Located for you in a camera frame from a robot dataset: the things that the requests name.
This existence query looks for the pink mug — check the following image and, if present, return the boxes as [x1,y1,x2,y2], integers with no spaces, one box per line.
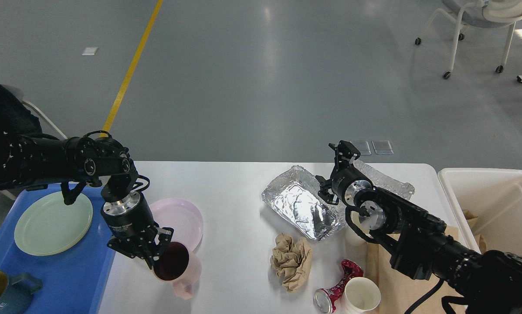
[152,241,203,300]

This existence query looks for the blue HOME mug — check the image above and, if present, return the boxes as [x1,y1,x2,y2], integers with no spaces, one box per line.
[0,270,43,314]

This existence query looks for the white office chair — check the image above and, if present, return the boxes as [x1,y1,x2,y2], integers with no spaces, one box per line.
[414,0,522,80]

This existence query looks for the brown paper bag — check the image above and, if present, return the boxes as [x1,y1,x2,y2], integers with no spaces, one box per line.
[364,226,468,314]

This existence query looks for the green plate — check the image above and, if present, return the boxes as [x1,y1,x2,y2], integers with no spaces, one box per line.
[14,191,93,256]

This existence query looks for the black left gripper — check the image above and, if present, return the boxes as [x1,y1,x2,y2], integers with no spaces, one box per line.
[100,191,175,270]

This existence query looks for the white plastic bin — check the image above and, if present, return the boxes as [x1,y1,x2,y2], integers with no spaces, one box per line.
[438,168,522,256]

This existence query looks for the white paper cup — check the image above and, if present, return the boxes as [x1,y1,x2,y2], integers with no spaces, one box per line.
[340,277,381,314]

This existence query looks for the white chair on left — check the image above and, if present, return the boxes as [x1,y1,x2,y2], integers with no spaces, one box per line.
[2,84,68,139]

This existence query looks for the crumpled brown paper ball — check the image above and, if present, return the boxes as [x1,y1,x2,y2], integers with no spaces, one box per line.
[270,233,313,293]

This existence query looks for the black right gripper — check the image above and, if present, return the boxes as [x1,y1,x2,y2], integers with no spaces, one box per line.
[315,140,374,207]

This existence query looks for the pink plate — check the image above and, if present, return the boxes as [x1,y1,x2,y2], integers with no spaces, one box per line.
[149,198,204,252]

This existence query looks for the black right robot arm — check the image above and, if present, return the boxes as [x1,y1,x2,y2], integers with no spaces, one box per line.
[316,140,522,314]

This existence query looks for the crushed red soda can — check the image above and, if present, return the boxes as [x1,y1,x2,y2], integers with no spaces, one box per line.
[313,259,364,314]

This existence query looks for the aluminium foil tray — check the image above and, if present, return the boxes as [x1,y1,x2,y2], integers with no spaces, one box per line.
[261,160,415,241]

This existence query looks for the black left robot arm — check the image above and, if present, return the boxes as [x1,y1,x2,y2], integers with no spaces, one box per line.
[0,84,174,270]

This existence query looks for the blue plastic tray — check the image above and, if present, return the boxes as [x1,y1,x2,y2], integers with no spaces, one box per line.
[0,184,115,314]

